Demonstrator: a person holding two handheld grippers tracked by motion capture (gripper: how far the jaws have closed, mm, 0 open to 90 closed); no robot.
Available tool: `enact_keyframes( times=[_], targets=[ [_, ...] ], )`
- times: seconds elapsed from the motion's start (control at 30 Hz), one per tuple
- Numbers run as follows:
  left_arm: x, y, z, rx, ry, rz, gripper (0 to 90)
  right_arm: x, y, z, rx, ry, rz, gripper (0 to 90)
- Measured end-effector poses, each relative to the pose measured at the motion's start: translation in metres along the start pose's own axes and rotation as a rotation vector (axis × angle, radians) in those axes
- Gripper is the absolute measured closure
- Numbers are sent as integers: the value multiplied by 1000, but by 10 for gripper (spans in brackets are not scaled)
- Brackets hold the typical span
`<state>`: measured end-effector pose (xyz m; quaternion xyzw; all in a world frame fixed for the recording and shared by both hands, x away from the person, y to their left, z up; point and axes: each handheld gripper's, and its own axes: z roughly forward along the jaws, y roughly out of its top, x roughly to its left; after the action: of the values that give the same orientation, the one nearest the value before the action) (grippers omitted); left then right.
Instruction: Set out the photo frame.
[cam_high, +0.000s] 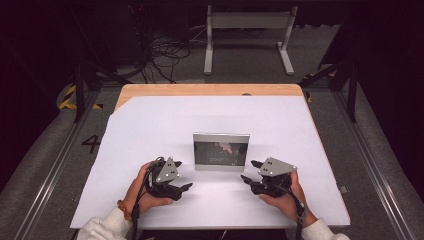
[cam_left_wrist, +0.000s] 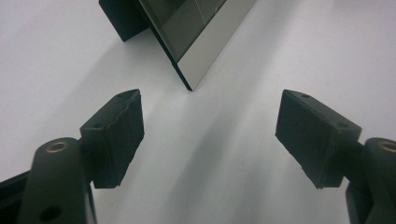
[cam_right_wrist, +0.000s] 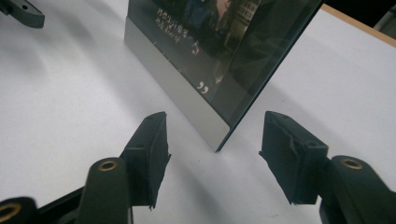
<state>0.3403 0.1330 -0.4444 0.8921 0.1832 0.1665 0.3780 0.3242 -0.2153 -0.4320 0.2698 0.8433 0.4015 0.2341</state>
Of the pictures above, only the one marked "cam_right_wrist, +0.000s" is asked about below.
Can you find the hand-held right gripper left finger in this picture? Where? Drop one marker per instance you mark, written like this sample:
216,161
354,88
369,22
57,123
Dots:
146,155

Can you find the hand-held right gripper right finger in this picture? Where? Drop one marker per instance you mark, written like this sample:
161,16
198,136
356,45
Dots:
292,155

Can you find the white table sheet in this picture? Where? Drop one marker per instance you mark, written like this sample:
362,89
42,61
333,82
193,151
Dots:
62,109

